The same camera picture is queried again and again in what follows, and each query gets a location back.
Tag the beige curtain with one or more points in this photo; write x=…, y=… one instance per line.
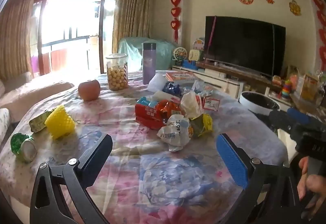
x=15, y=35
x=132, y=15

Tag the yellow paper decoration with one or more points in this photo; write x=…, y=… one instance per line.
x=295, y=7

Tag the blue plastic toy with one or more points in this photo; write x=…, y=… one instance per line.
x=189, y=64

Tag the green drink can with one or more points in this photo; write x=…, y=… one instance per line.
x=21, y=146

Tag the white bin with black liner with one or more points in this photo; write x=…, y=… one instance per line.
x=248, y=105

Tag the ferris wheel toy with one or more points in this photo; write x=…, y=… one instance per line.
x=179, y=56

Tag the red snack wrapper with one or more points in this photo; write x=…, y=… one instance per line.
x=147, y=114

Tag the teal furniture cover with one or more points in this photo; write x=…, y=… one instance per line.
x=163, y=53

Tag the white printed crumpled wrapper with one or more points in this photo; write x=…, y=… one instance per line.
x=173, y=133

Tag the orange picture book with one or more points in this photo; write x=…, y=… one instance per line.
x=180, y=76

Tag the red apple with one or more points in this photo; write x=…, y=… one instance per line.
x=88, y=90

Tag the pink stick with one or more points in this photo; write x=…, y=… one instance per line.
x=212, y=38

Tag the beige sofa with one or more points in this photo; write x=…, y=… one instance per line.
x=30, y=91

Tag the colourful house card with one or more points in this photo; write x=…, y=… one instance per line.
x=198, y=44

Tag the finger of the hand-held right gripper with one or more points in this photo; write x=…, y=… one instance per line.
x=298, y=114
x=280, y=121

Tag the red heart wall decoration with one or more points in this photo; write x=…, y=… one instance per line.
x=321, y=35

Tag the clear plastic bag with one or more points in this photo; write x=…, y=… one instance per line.
x=201, y=88

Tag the clear jar of snack balls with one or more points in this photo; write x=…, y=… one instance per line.
x=117, y=76

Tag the blue plastic bag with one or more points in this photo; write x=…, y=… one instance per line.
x=172, y=88

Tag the green yellow packet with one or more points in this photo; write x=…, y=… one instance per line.
x=37, y=123

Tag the black television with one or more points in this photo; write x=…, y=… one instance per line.
x=242, y=43

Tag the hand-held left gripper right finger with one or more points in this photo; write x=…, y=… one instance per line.
x=231, y=160

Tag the glass balcony door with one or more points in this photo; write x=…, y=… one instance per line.
x=71, y=30

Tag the yellow picture box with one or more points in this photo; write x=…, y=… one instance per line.
x=309, y=86

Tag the white foam fruit net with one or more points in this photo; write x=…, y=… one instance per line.
x=158, y=81

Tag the yellow green wrapper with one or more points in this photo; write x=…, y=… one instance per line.
x=201, y=124

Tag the white crumpled plastic bag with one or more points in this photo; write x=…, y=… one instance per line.
x=189, y=104

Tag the red white small box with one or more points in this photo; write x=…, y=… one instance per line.
x=211, y=104

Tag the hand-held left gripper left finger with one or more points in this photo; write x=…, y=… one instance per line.
x=98, y=155

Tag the orange snack wrapper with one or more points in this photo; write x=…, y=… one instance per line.
x=169, y=109

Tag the person's right hand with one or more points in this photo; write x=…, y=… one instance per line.
x=317, y=185

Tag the purple thermos bottle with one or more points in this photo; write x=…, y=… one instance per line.
x=148, y=66

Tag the white television stand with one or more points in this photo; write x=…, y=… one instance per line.
x=216, y=76

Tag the red toy phone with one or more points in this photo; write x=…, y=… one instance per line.
x=276, y=79

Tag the yellow foam fruit net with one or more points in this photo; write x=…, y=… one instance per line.
x=59, y=122

